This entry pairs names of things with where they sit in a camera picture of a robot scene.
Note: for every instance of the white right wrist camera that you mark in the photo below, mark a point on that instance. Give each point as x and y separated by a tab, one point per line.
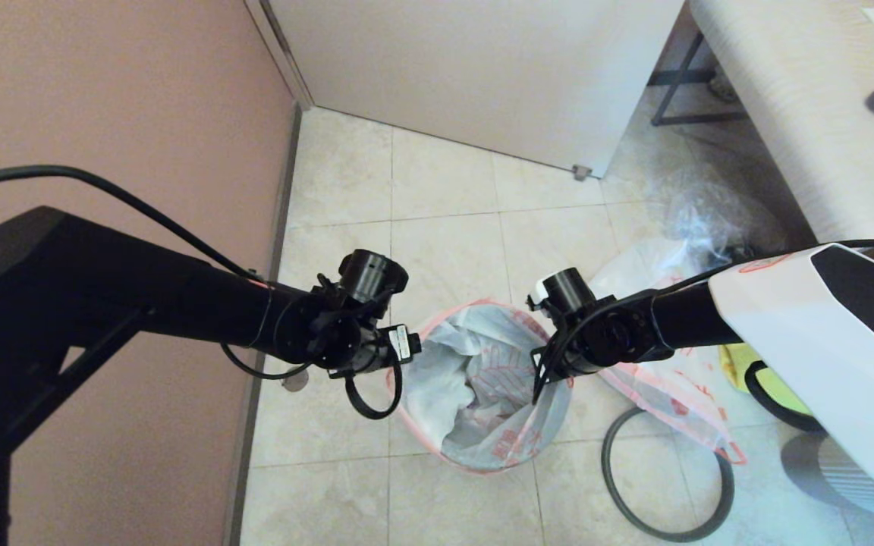
538	292

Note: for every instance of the white door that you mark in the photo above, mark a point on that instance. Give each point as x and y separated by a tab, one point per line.
482	68

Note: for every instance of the small metal door bracket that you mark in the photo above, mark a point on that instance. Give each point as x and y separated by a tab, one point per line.
583	172

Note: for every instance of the clear plastic bag with dark items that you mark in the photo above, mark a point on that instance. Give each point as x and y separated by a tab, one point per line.
718	220

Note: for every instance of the white door frame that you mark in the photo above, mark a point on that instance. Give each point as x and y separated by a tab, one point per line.
289	61

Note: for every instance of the white plastic bag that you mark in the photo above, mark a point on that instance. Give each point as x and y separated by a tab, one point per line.
672	394

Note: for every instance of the grey metal baseboard strip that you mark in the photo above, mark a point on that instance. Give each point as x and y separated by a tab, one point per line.
286	189

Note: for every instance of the white ribbed round stool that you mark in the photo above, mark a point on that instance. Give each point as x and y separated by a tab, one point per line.
816	470

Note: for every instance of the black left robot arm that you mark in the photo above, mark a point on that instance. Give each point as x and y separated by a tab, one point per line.
65	280

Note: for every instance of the yellow fabric bag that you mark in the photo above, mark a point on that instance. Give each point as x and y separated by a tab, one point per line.
733	360

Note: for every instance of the light wood grain table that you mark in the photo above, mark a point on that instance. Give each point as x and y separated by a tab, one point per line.
801	114

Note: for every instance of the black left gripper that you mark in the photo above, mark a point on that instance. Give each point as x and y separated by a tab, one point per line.
372	277

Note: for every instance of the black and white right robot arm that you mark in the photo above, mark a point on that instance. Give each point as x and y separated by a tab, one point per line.
824	326

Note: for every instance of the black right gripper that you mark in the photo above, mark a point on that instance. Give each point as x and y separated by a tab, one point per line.
570	288

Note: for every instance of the round metal floor door stop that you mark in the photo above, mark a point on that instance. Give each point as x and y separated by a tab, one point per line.
297	381

